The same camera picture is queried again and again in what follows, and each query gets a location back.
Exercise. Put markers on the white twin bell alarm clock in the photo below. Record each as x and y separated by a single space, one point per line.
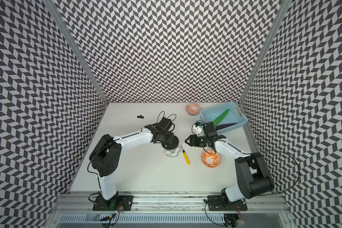
172 149

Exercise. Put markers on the yellow handled screwdriver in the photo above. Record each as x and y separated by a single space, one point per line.
185 155

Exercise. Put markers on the green cucumber toy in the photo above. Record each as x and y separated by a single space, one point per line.
221 117

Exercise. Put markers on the aluminium front rail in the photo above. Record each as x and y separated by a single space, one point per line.
171 202

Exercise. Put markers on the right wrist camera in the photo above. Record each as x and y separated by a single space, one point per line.
202 128

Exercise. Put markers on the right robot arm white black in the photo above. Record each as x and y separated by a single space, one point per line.
253 176

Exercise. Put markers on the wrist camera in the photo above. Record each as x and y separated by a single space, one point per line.
202 128
165 124

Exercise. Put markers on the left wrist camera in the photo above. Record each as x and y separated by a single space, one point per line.
165 124

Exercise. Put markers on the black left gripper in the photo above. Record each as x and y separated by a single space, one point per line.
171 136

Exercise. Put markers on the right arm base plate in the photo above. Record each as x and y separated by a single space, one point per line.
227 203

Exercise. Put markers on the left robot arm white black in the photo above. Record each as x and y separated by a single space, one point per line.
106 154

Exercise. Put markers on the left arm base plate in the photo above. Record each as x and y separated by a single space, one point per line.
120 203

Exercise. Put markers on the orange patterned bowl upright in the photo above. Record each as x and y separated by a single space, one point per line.
210 159

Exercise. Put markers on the light blue plastic basket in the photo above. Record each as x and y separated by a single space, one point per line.
211 113

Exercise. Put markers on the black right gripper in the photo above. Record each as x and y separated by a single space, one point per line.
193 141

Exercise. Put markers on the dark purple eggplant toy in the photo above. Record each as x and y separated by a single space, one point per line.
223 126

